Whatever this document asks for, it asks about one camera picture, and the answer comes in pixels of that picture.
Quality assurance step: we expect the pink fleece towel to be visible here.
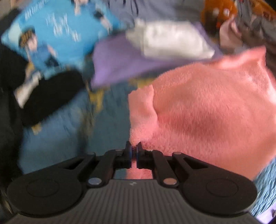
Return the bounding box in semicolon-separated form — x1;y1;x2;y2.
128;47;275;180

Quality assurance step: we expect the blue floral quilt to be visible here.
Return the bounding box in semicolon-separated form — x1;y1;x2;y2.
17;62;276;218

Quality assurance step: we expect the black garment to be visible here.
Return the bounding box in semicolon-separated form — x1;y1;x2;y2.
0;8;87;186

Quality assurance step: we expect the folded purple garment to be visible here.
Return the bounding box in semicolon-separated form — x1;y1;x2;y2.
91;22;222;87

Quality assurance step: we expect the folded white garment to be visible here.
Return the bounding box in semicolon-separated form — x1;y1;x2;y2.
125;19;215;60

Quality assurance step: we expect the blue cartoon police pillow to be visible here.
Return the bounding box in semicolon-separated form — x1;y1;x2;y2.
1;1;126;77

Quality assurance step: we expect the pale pink garment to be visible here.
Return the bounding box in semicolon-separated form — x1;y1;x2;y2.
219;18;248;54

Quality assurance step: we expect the grey-blue printed duvet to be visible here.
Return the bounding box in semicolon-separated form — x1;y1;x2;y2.
103;0;276;24

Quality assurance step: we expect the red panda plush toy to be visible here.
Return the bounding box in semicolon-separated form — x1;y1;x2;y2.
201;0;237;35

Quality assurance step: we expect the dark grey garment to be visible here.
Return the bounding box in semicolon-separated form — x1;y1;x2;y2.
235;13;276;76

